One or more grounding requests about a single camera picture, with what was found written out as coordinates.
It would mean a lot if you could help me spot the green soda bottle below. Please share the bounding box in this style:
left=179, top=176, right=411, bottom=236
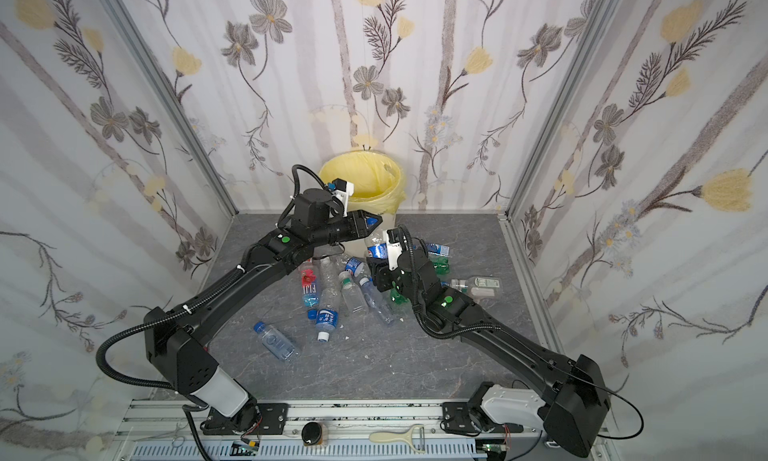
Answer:
left=390, top=288, right=410, bottom=305
left=430, top=257, right=451, bottom=276

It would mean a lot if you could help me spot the red cap Fiji bottle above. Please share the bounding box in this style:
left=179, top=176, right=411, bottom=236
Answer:
left=301, top=268, right=319, bottom=308

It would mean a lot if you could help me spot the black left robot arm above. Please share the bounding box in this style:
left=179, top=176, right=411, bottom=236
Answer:
left=96, top=164, right=382, bottom=434

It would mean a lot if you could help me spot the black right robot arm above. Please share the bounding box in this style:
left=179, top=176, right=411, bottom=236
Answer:
left=368, top=225, right=620, bottom=458

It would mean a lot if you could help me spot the yellow bin liner bag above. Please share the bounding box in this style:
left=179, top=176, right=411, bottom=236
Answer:
left=319, top=150, right=406, bottom=215

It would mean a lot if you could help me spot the green soda bottle upright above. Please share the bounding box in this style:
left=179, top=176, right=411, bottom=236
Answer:
left=390, top=288, right=410, bottom=305

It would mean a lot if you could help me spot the small blue label bottle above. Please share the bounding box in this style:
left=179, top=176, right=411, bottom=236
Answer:
left=425, top=243, right=450, bottom=258

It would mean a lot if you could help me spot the clear bottle blue label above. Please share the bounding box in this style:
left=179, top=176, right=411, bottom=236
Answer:
left=315, top=257, right=341, bottom=342

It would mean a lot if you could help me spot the white green label bottle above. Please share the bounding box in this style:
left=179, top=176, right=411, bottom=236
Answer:
left=449, top=276, right=502, bottom=300

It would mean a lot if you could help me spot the beige vegetable peeler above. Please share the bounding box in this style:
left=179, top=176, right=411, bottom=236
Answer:
left=368, top=424, right=426, bottom=454

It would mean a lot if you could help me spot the black round knob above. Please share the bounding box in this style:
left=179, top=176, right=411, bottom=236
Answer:
left=301, top=421, right=327, bottom=447

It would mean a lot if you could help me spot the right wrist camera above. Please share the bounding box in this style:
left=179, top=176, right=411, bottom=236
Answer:
left=386, top=228, right=404, bottom=271

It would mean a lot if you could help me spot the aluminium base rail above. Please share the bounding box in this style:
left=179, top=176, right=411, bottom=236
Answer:
left=103, top=400, right=572, bottom=460

